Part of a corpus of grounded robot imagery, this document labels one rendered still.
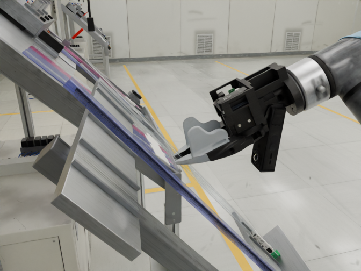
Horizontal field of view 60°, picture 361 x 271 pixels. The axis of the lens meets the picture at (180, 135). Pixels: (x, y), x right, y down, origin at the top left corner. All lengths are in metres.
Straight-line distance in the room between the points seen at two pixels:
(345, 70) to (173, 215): 0.61
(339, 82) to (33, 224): 0.83
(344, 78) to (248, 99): 0.15
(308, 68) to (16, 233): 0.82
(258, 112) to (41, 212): 0.75
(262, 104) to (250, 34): 7.87
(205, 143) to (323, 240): 1.55
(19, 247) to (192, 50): 7.12
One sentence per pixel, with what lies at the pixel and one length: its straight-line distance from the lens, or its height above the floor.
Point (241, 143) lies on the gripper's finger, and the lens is 0.47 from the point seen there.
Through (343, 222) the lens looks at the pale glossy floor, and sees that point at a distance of 2.16.
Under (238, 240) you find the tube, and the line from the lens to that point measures 0.47.
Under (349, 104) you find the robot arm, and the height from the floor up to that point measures 1.05.
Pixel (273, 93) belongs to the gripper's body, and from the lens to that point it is 0.50.
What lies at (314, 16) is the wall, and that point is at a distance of 9.27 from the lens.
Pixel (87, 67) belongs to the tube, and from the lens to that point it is 0.45.
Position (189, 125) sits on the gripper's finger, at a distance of 0.51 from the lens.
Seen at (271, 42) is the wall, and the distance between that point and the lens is 8.66.
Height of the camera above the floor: 1.18
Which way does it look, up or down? 22 degrees down
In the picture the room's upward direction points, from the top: straight up
